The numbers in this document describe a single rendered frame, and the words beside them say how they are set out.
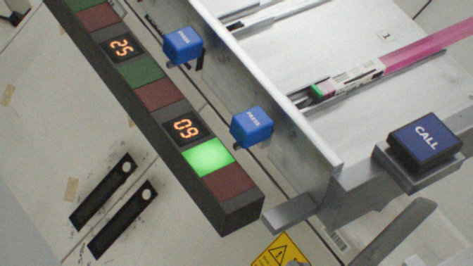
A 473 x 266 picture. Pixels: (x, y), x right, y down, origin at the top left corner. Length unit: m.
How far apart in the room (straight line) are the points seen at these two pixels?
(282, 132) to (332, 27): 0.15
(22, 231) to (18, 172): 0.80
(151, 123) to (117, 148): 0.48
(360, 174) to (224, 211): 0.12
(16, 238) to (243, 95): 0.32
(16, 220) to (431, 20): 2.41
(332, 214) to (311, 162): 0.05
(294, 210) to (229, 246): 0.38
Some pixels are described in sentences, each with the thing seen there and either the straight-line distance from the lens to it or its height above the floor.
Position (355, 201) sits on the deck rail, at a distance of 0.78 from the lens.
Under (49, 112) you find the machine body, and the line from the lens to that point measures 1.37.
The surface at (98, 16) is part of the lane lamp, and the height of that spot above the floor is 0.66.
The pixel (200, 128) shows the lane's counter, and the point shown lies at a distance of 0.80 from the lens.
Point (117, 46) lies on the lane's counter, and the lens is 0.85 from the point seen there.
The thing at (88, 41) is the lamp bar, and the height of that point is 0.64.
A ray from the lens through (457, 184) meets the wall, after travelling 2.79.
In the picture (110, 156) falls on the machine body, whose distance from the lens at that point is 1.29.
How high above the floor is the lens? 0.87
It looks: 14 degrees down
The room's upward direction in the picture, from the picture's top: 43 degrees clockwise
